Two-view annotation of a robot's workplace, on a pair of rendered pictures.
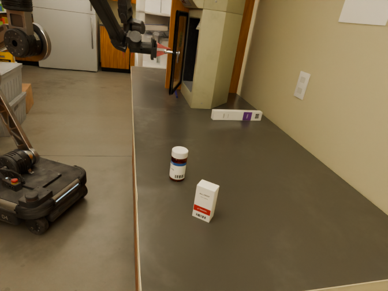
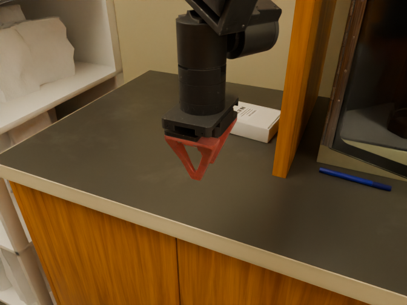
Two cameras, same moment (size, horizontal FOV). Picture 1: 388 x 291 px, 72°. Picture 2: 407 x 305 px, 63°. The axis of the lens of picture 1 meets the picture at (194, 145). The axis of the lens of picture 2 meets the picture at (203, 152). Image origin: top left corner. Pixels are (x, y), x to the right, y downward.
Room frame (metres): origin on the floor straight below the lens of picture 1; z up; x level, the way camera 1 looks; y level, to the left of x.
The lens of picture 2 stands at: (1.44, 0.78, 1.36)
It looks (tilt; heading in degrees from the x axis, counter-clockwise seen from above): 32 degrees down; 310
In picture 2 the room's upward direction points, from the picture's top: straight up
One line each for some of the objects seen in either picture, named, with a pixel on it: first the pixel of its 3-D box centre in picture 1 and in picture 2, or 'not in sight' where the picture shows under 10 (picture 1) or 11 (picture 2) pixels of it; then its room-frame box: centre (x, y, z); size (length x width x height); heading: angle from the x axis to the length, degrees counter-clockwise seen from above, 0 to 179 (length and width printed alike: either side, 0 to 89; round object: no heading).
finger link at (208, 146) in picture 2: not in sight; (200, 145); (1.69, 0.49, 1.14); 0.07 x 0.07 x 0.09; 16
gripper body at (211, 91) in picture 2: not in sight; (201, 92); (1.69, 0.48, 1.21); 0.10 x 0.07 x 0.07; 106
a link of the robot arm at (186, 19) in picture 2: (129, 26); (206, 40); (1.69, 0.48, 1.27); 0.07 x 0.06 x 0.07; 78
